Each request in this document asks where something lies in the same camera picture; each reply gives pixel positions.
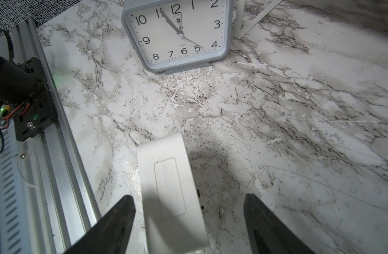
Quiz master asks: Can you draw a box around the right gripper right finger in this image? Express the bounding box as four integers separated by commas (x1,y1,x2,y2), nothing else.
244,194,313,254

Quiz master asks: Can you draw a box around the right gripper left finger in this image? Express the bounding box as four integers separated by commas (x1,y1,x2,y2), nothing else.
66,195,136,254

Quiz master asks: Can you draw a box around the white cube digital clock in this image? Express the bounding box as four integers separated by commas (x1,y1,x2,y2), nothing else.
137,132,209,254

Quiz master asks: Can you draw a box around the grey rectangular digital clock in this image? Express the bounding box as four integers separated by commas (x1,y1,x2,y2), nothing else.
121,0,234,74

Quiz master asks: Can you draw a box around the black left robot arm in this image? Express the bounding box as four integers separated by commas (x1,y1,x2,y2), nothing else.
0,29,57,142

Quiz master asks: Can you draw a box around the yellow wooden two-tier shelf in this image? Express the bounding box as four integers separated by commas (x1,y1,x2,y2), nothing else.
233,0,283,40

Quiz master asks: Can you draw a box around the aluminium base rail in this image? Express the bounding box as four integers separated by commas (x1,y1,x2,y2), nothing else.
0,18,101,254

